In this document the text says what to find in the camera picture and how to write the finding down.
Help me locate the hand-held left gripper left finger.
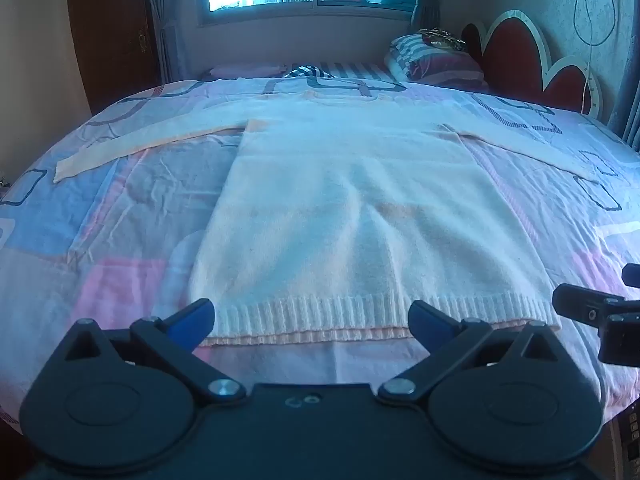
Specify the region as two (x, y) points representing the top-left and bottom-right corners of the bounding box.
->
(65, 298), (247, 407)

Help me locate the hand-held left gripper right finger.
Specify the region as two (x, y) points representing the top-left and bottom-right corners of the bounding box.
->
(377, 301), (563, 404)

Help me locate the white knitted sweater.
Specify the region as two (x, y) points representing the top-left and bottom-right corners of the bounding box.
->
(52, 86), (603, 348)

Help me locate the pastel patterned bed sheet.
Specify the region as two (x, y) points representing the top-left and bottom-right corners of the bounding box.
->
(0, 76), (640, 436)

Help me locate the pink flat pillow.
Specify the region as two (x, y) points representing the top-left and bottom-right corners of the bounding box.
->
(202, 64), (288, 80)

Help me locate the red and white headboard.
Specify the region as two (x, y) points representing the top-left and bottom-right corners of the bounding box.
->
(460, 9), (606, 121)

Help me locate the striped pillow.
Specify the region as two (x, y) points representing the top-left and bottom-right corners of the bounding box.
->
(387, 34), (488, 93)

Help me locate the striped mattress sheet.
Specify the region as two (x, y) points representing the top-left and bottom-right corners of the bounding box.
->
(320, 60), (401, 83)

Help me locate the striped crumpled garment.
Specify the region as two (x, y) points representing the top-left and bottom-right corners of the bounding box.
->
(284, 64), (335, 79)

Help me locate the white wall cable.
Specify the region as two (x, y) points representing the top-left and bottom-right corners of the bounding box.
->
(572, 0), (621, 116)

